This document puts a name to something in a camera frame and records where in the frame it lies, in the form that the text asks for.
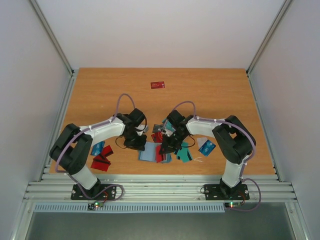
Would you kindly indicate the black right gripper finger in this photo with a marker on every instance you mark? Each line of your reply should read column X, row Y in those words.
column 170, row 149
column 164, row 150

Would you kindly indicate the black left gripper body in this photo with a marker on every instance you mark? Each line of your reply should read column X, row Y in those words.
column 132, row 141

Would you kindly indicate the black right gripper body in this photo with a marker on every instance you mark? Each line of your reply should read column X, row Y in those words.
column 171, row 144

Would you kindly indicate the red card black stripe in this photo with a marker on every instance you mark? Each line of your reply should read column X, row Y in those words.
column 159, row 157

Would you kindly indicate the teal leather card holder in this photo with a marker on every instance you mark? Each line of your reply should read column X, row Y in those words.
column 149, row 154

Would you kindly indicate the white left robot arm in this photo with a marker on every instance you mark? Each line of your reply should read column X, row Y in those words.
column 70, row 151

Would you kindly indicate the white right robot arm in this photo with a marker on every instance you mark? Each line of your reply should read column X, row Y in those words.
column 234, row 140

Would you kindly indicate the teal card black stripe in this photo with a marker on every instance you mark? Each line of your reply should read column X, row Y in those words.
column 183, row 154

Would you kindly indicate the red card left upper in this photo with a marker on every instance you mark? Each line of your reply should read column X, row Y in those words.
column 104, row 154

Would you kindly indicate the blue card right side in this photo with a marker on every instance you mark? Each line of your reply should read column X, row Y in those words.
column 207, row 148

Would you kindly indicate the blue card left group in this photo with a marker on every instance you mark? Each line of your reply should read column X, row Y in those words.
column 97, row 148

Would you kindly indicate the red card left lower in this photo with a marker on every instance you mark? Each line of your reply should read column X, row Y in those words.
column 100, row 163

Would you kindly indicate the red card far table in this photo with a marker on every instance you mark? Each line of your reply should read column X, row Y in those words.
column 157, row 85

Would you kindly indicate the left controller board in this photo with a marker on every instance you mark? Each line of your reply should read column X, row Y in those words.
column 95, row 205

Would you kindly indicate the controller board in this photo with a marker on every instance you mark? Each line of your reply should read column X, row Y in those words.
column 95, row 205
column 232, row 204

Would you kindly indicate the right controller board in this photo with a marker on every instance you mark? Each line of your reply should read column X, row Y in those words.
column 232, row 204

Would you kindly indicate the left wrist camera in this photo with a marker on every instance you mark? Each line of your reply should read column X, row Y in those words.
column 142, row 128

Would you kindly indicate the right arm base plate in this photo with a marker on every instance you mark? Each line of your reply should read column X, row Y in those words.
column 217, row 192

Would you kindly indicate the grey slotted cable duct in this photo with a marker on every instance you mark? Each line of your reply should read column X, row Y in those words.
column 128, row 208

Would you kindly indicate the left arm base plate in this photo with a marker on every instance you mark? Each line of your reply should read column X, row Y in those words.
column 99, row 192

